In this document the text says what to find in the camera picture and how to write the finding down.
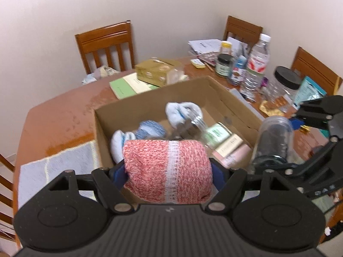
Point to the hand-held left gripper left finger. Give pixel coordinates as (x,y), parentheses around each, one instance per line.
(120,175)

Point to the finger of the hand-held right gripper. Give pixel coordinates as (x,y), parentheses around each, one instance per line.
(321,171)
(321,112)

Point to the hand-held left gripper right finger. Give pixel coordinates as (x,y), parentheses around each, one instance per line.
(219,176)

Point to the pink carton box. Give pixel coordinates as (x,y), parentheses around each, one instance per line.
(235,156)

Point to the white knitted sock blue band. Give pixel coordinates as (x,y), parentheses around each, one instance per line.
(118,147)
(174,112)

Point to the cream carton box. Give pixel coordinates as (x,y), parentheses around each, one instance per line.
(222,136)

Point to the pink knitted sock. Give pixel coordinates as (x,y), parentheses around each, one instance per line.
(166,171)

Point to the clear jar brown contents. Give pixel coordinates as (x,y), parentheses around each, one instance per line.
(273,139)

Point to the clear plastic jar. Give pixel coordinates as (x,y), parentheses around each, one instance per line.
(191,128)

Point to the brown cardboard box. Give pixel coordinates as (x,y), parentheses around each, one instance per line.
(134,104)

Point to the gold ornament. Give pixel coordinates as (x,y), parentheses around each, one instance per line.
(304,128)

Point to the teal packet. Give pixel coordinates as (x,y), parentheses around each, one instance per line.
(308,92)

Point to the clear jar black lid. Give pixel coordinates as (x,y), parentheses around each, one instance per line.
(284,85)

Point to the blue checked towel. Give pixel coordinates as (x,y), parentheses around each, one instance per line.
(67,160)

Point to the clear water bottle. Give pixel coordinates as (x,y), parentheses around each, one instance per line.
(254,69)

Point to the green notebook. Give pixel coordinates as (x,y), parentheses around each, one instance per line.
(120,89)

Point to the blue cap bottle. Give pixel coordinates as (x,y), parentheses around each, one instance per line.
(238,71)

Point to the crumpled cloth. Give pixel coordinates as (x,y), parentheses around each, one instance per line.
(101,73)

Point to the small dark jar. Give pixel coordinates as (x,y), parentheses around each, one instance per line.
(223,65)

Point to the yellow tissue box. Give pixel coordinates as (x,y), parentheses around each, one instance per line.
(152,71)

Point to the yellow lid bottle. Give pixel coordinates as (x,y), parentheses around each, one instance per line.
(225,48)

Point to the small yellow tin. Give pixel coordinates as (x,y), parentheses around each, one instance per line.
(197,62)

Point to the stack of white papers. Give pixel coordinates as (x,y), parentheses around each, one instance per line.
(203,45)

